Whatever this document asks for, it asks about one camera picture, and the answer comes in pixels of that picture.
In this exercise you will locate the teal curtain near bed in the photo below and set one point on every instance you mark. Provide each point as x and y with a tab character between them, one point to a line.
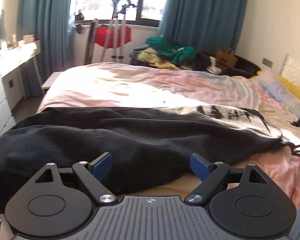
206	25

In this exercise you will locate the pastel tie-dye pillow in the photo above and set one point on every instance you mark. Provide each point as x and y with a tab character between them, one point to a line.
277	92

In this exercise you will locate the white cloth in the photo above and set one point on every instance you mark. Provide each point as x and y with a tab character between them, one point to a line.
212	68

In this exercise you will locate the pastel tie-dye duvet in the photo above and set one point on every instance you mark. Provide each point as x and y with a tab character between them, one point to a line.
114	84

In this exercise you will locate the black sweatpants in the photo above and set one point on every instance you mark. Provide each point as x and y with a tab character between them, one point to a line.
149	146

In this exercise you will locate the white quilted headboard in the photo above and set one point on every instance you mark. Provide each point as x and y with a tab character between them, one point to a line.
291	70

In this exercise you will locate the white desk with drawers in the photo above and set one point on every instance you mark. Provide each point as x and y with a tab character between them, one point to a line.
11	83

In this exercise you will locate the black garment on sofa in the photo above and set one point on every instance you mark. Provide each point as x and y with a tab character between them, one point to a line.
200	63

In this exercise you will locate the brown paper bag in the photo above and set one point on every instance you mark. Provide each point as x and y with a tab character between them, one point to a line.
225	58

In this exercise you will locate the grey wall switch plate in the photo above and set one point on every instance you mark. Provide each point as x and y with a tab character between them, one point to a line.
267	62

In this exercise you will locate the pale yellow knitted garment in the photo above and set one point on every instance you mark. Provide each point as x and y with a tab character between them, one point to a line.
148	55

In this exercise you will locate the white bench at bed foot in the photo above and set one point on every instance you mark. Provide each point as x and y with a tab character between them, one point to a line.
49	82

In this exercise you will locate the teal curtain near desk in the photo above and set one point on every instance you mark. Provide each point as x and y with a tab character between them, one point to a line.
50	21

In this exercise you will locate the green garment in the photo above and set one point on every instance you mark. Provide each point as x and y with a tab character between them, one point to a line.
174	52

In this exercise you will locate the black bedside sofa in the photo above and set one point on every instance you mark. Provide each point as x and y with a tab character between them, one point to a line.
243	67

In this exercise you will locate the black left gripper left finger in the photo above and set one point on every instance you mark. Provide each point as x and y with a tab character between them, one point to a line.
90	176

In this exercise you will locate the red garment on rack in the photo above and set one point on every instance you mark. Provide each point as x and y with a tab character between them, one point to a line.
101	35

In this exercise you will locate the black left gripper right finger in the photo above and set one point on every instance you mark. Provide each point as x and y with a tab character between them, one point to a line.
212	177

